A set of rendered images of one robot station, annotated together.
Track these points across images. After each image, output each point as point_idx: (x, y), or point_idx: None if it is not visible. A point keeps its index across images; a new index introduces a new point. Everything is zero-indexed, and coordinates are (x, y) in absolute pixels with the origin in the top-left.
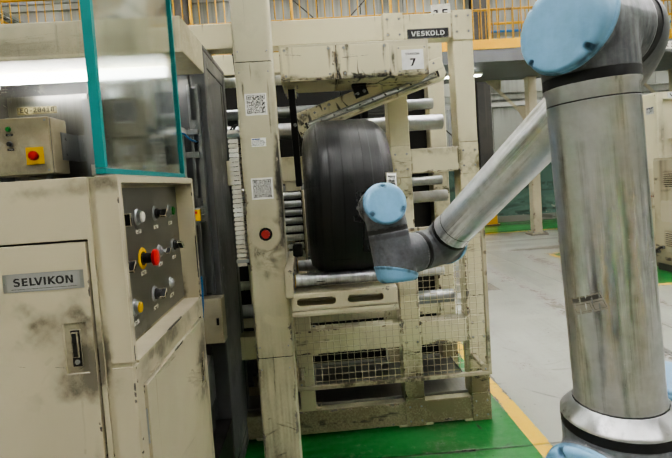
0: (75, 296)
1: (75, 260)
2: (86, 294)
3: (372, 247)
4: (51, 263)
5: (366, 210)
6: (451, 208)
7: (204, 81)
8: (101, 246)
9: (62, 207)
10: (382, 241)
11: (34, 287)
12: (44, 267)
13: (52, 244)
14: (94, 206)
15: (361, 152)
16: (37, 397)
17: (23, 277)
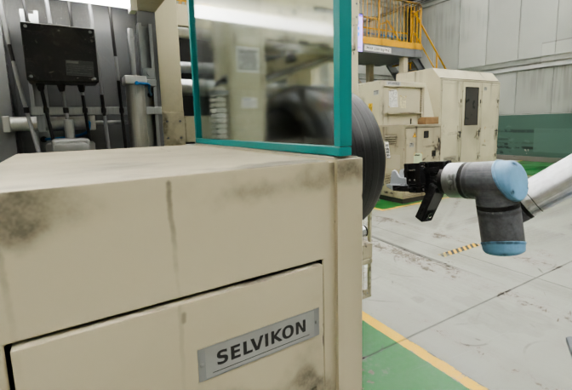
0: (306, 352)
1: (310, 295)
2: (320, 344)
3: (495, 223)
4: (277, 308)
5: (506, 188)
6: (546, 183)
7: (155, 22)
8: (339, 266)
9: (294, 212)
10: (511, 217)
11: (250, 355)
12: (266, 318)
13: (280, 277)
14: (330, 206)
15: (363, 121)
16: None
17: (234, 343)
